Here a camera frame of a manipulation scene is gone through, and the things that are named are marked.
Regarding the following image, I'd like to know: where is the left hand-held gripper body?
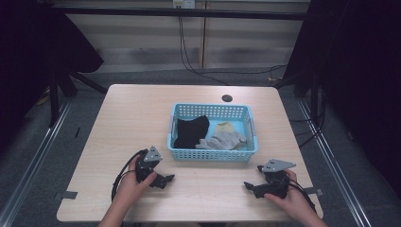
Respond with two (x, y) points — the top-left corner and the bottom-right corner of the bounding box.
(134, 145), (165, 187)

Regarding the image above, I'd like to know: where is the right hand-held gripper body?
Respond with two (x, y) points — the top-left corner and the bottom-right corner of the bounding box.
(256, 158), (297, 201)

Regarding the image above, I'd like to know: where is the person's right hand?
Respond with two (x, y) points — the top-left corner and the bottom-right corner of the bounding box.
(263, 168), (314, 219)

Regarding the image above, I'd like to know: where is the person's left hand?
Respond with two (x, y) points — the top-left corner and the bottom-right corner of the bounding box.
(115, 154), (158, 208)

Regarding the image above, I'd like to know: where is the grey tape strip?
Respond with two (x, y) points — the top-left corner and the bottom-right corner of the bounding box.
(53, 190), (78, 201)
(304, 186), (325, 198)

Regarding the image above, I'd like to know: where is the blue plastic basket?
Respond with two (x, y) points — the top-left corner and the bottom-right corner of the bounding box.
(166, 102), (259, 163)

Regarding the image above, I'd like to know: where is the black cloth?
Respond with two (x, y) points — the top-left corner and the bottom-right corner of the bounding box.
(172, 114), (211, 150)

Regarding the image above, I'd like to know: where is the grey sock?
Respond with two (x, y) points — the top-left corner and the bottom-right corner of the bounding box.
(195, 131), (248, 151)

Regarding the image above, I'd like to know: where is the pale yellow sock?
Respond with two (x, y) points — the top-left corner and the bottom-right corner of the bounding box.
(215, 121), (236, 134)

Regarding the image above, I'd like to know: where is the black metal stand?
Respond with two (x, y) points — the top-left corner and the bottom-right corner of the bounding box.
(272, 70), (321, 122)
(47, 65), (109, 129)

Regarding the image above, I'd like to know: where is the black curtain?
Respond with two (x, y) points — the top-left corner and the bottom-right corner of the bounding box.
(283, 0), (401, 201)
(0, 0), (105, 152)

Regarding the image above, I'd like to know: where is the black horizontal bar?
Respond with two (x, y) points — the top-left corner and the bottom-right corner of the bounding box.
(51, 5), (311, 22)

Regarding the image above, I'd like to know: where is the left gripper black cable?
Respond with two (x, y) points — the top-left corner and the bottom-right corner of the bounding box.
(110, 148), (149, 202)

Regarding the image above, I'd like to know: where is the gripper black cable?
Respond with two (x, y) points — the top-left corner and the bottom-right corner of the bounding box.
(110, 148), (149, 202)
(288, 177), (318, 216)

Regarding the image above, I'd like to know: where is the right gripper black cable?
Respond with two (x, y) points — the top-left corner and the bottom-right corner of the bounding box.
(288, 177), (318, 216)

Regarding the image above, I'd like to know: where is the black floor cable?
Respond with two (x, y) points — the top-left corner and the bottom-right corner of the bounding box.
(288, 89), (328, 149)

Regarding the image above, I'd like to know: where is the aluminium floor rail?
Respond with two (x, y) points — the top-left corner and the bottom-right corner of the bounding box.
(296, 99), (375, 227)
(0, 99), (73, 227)

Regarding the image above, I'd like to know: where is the black wall cable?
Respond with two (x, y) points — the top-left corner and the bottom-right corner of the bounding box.
(177, 5), (288, 87)

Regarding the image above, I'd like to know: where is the white wall socket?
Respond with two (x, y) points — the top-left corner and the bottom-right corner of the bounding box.
(172, 0), (197, 9)

